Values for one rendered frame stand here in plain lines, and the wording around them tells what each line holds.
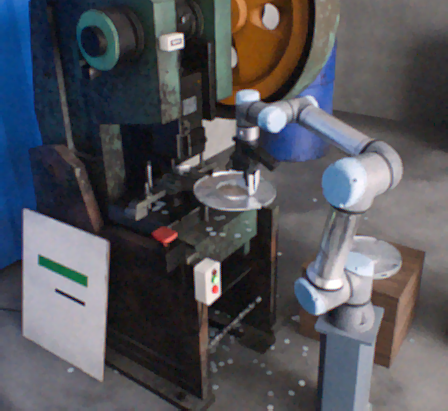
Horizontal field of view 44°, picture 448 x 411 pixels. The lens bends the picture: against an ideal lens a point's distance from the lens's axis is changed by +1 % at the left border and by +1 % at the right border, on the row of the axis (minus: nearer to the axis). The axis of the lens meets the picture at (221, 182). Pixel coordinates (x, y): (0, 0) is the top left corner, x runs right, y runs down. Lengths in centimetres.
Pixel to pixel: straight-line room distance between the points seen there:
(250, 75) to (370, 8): 302
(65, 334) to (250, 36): 141
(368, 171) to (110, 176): 103
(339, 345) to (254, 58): 109
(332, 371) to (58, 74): 140
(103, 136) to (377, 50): 352
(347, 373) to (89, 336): 100
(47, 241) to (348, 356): 124
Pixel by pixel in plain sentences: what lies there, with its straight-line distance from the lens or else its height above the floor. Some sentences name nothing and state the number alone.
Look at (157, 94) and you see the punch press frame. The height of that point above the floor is 116.
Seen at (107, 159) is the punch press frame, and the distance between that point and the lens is 204.
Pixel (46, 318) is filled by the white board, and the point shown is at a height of 15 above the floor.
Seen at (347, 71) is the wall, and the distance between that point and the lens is 528.
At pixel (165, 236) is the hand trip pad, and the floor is 76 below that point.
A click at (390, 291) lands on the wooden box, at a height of 35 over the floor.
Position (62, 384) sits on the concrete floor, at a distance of 239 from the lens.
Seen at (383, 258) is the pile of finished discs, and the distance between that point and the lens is 237.
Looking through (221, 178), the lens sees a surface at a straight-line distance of 201.
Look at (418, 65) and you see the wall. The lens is 504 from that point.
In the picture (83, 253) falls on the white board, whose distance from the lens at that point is 219.
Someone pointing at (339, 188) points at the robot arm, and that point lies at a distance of 141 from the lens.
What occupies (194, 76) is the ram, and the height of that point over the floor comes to 116.
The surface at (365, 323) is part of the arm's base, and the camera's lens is 185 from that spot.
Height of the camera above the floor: 163
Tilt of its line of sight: 25 degrees down
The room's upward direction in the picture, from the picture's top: 1 degrees counter-clockwise
